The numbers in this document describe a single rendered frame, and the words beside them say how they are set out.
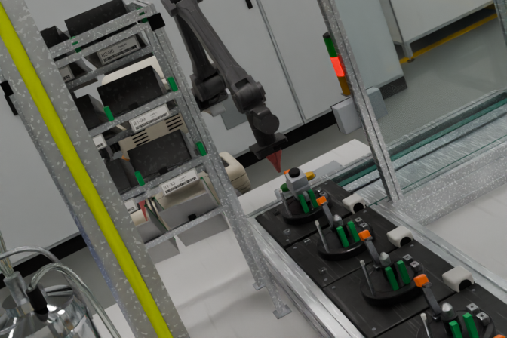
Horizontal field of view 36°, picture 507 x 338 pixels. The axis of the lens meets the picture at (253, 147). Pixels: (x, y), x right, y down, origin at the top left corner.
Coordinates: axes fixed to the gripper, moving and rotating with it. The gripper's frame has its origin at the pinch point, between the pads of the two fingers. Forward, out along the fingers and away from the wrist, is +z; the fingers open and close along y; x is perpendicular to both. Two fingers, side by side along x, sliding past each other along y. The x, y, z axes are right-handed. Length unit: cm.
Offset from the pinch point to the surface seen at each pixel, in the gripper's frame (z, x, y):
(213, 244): 17.0, 10.2, -25.0
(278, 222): 5.2, -20.4, -9.7
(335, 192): 5.2, -19.5, 8.2
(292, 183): -5.6, -25.5, -3.6
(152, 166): -30, -37, -35
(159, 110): -43, -43, -29
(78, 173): -66, -133, -47
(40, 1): -45, 280, -35
